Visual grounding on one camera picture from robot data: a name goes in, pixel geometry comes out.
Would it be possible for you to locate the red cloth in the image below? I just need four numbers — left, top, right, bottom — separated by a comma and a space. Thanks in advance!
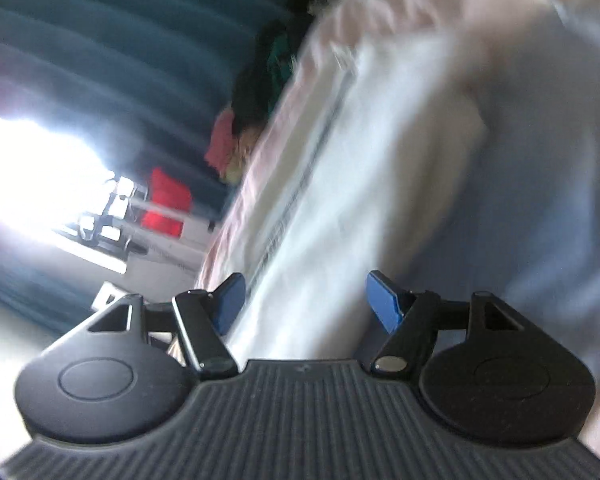
140, 167, 193, 237

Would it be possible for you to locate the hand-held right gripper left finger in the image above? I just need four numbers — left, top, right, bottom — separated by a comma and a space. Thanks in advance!
88, 272, 247, 380

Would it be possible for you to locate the white cloth with dark stripe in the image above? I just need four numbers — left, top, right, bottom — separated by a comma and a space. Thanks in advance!
226, 35, 491, 361

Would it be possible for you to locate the light blue cloth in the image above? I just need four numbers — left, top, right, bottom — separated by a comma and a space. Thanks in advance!
300, 0, 600, 466

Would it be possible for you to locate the pink bed sheet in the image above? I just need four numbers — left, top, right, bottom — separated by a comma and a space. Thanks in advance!
196, 0, 561, 292

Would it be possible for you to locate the pink garment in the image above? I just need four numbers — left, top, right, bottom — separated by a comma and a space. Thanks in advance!
204, 110, 241, 171

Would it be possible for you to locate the teal curtain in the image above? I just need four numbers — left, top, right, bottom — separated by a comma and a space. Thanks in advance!
0, 0, 326, 241

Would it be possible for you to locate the dark clothes pile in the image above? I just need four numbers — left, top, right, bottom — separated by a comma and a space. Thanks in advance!
230, 0, 351, 136

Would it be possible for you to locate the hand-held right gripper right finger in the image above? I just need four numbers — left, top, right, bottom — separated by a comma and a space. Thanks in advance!
365, 270, 526, 375

